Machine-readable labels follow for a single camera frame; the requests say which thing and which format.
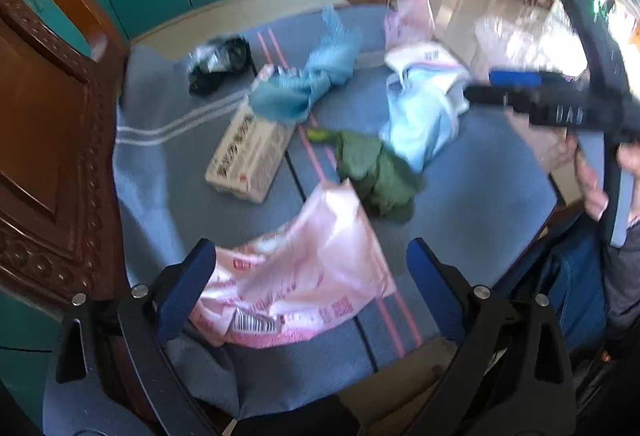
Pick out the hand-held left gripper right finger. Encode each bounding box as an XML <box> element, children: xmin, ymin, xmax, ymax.
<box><xmin>405</xmin><ymin>238</ymin><xmax>576</xmax><ymax>436</ymax></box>

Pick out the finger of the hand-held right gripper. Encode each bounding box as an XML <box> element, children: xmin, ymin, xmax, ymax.
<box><xmin>464</xmin><ymin>68</ymin><xmax>546</xmax><ymax>112</ymax></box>

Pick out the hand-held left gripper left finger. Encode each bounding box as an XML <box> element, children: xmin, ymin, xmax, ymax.
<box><xmin>42</xmin><ymin>238</ymin><xmax>221</xmax><ymax>436</ymax></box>

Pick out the white and blue plastic bag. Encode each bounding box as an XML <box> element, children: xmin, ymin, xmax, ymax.
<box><xmin>378</xmin><ymin>47</ymin><xmax>473</xmax><ymax>173</ymax></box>

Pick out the small pink plastic bag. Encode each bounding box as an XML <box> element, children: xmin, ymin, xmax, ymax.
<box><xmin>384</xmin><ymin>0</ymin><xmax>435</xmax><ymax>52</ymax></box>

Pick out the large pink plastic bag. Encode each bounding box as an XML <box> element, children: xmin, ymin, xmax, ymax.
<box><xmin>187</xmin><ymin>178</ymin><xmax>398</xmax><ymax>348</ymax></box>

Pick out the green cloth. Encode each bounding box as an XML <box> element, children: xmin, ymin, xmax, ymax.
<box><xmin>306</xmin><ymin>128</ymin><xmax>426</xmax><ymax>219</ymax></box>

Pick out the printed cardboard box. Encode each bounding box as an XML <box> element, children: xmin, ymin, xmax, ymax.
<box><xmin>205</xmin><ymin>63</ymin><xmax>296</xmax><ymax>204</ymax></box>

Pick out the light blue cloth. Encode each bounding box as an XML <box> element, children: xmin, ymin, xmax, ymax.
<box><xmin>247</xmin><ymin>6</ymin><xmax>363</xmax><ymax>123</ymax></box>

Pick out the black plastic bag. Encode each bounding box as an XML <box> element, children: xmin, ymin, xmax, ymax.
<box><xmin>187</xmin><ymin>36</ymin><xmax>251</xmax><ymax>97</ymax></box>

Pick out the person's right hand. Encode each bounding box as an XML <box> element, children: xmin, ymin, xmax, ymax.
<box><xmin>540</xmin><ymin>133</ymin><xmax>640</xmax><ymax>223</ymax></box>

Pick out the blue striped towel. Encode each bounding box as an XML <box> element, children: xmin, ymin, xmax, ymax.
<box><xmin>112</xmin><ymin>3</ymin><xmax>561</xmax><ymax>422</ymax></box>

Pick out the person's leg in jeans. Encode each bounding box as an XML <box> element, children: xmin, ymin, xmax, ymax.
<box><xmin>500</xmin><ymin>226</ymin><xmax>611</xmax><ymax>357</ymax></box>

